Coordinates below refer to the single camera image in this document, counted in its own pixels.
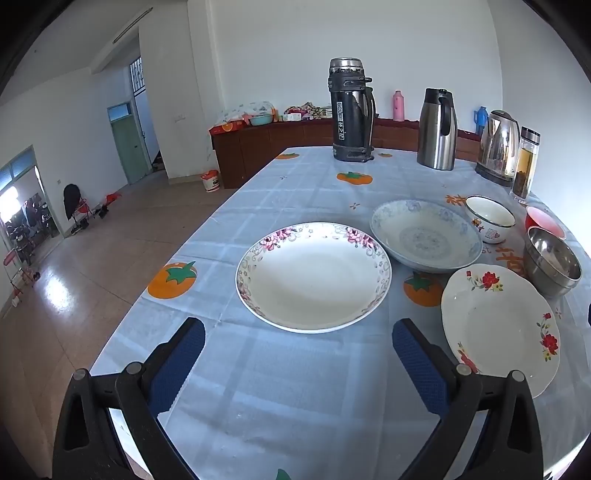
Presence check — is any mesh food cover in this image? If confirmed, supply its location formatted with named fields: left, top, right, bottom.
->
left=217, top=100, right=278, bottom=124

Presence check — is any fluorescent tube lamp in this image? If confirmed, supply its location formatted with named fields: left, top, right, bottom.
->
left=112, top=7, right=153, bottom=44

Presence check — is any colourful cloth pile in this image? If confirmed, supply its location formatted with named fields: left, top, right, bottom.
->
left=285, top=102, right=331, bottom=120

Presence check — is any red plastic bowl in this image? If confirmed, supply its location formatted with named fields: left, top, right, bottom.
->
left=525, top=205, right=567, bottom=240

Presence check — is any white enamel bowl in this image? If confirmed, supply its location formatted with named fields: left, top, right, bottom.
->
left=464, top=195, right=516, bottom=244

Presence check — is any steel electric kettle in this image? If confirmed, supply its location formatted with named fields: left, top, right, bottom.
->
left=475, top=110, right=521, bottom=188

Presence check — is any steel carafe with black handle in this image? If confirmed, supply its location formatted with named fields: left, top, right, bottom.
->
left=417, top=88, right=458, bottom=171

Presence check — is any black vacuum flask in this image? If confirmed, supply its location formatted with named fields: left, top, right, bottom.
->
left=328, top=58, right=377, bottom=162

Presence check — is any red folding chair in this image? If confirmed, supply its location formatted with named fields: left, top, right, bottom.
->
left=74, top=198, right=95, bottom=229
left=4, top=251, right=35, bottom=296

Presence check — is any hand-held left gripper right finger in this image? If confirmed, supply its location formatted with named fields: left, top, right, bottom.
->
left=392, top=318, right=544, bottom=480

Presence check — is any blue patterned deep plate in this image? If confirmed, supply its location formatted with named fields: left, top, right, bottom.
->
left=370, top=199, right=484, bottom=274

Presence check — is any pink floral rim plate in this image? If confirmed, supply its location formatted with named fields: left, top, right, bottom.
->
left=235, top=222, right=393, bottom=334

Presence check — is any brown wooden sideboard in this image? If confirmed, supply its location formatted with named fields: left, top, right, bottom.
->
left=209, top=115, right=483, bottom=189

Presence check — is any stainless steel bowl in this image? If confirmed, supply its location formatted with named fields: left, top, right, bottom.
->
left=523, top=226, right=583, bottom=297

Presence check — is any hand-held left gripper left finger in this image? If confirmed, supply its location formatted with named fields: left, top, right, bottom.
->
left=52, top=316, right=206, bottom=480

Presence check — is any green door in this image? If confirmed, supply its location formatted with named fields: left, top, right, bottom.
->
left=107, top=102, right=151, bottom=184

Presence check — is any persimmon print tablecloth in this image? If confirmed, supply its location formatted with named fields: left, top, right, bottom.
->
left=88, top=147, right=591, bottom=480

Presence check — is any glass tea bottle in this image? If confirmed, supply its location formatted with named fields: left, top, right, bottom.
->
left=511, top=126, right=541, bottom=204

